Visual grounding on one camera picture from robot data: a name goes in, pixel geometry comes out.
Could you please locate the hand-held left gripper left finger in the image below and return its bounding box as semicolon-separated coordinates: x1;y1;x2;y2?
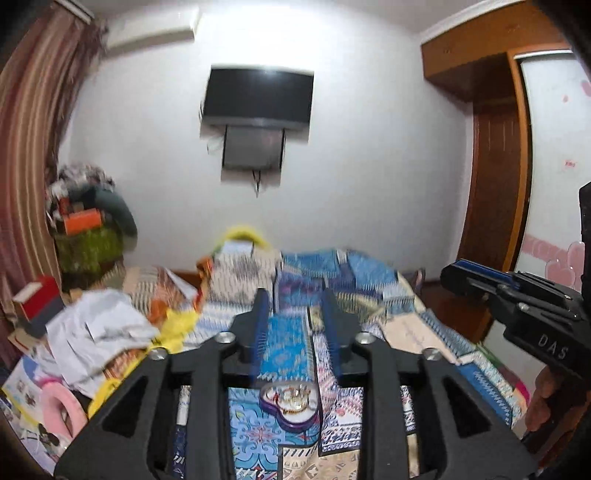
54;288;273;480

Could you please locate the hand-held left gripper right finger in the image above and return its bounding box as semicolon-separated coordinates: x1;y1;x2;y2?
321;288;539;480

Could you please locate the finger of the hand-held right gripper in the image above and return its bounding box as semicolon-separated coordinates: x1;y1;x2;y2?
450;260;525;280
440;268;583;321

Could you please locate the pile of bracelets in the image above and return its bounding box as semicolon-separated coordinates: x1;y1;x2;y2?
274;385;312;415

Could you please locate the purple heart-shaped jewelry box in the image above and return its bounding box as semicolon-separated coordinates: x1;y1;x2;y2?
259;382;321;433

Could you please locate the person's right hand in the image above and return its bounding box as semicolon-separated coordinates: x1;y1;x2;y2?
526;367;555;431

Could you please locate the patchwork bedspread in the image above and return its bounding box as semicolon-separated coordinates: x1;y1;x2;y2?
92;249;529;480

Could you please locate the grey bag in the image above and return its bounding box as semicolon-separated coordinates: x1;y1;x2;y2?
399;268;426;296

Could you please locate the yellow cloth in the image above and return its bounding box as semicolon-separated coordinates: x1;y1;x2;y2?
88;305;199;416

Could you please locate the wooden door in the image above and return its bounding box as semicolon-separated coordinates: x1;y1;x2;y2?
455;99;527;273

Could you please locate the orange striped sheet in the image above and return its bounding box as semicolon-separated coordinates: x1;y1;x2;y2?
122;265;206;319

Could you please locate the white sliding wardrobe door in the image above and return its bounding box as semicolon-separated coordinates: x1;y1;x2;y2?
510;51;591;296

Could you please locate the white crumpled cloth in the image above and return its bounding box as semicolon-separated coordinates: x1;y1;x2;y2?
44;288;160;398

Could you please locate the grey pillow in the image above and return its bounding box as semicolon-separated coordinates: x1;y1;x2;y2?
92;187;139;250

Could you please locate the orange box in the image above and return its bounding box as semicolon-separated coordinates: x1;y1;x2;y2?
62;209;103;234

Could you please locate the pink rounded item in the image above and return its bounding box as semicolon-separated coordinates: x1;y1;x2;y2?
39;376;88;439

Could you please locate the wooden overhead cabinet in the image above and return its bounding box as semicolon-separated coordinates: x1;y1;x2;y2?
420;0;575;102

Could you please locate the red box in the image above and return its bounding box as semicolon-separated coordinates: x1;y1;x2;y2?
11;275;63;337

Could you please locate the pile of clothes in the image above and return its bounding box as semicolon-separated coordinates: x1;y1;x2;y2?
46;162;116;217

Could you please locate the cartoon printed bag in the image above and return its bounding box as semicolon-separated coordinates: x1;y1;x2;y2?
0;355;93;476

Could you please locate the striped brown curtain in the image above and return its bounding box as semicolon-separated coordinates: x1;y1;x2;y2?
0;0;109;324

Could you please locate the white air conditioner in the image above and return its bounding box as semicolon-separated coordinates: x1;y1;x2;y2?
104;9;201;49

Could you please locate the black wall television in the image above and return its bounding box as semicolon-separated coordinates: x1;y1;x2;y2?
202;66;315;131

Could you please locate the white curtain rail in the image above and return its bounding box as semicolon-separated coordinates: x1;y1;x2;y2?
55;0;93;21

